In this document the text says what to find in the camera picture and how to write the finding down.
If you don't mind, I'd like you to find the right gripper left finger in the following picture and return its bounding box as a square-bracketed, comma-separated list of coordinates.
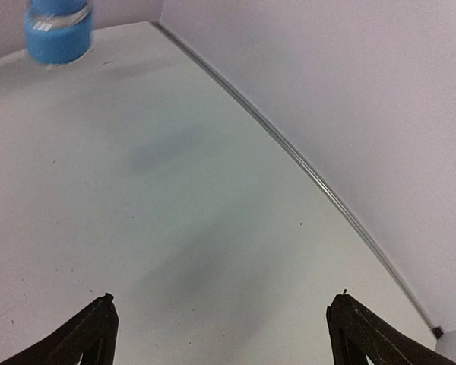
[2, 293, 119, 365]

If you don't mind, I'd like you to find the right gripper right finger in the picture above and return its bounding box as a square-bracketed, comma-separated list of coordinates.
[326, 293, 454, 365]

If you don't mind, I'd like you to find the blue water faucet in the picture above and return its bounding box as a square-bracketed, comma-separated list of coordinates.
[24, 0, 93, 65]

